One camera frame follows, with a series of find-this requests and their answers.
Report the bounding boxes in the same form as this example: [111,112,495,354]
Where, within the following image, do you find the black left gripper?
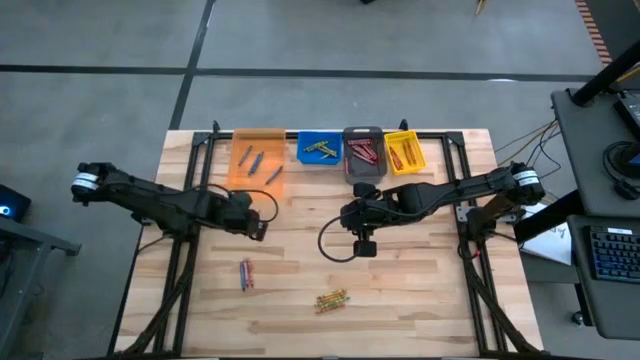
[209,197,270,243]

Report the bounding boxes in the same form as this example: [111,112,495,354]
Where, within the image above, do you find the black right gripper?
[339,182,404,242]

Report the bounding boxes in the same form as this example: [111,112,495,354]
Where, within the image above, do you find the grey plastic bin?
[342,126,389,186]

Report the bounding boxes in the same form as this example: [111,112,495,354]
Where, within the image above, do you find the orange translucent plastic bin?
[227,128,288,201]

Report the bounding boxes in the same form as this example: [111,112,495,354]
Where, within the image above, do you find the yellow plastic mesh basket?
[383,130,428,177]

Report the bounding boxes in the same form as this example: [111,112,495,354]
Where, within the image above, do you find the blue plastic mesh basket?
[296,130,344,166]

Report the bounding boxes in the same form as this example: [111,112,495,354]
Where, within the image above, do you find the white paper sheet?
[518,198,575,266]

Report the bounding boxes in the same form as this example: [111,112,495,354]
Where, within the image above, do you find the grey side table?
[0,214,83,359]

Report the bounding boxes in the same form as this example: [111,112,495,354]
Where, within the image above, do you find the black box blue light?
[0,183,32,224]

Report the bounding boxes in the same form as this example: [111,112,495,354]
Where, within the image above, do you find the grey keyboard desk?
[566,213,640,342]

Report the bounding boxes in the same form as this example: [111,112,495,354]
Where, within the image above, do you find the black backlit keyboard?
[588,226,640,285]

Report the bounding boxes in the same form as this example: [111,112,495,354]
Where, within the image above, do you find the black headphones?
[601,140,640,202]

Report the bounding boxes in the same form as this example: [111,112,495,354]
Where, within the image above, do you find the black stand pole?
[571,38,640,108]

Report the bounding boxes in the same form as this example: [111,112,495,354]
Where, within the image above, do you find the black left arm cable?
[192,182,280,225]

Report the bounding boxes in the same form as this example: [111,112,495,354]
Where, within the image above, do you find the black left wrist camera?
[230,191,254,211]

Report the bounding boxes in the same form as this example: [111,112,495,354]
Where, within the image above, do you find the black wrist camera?
[352,239,378,259]
[230,191,254,211]

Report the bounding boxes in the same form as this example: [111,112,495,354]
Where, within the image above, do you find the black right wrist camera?
[352,239,378,259]

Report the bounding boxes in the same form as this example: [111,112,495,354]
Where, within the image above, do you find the black aluminium table frame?
[113,118,544,360]

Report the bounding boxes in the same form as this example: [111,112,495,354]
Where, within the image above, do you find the cable bundle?
[493,118,562,201]

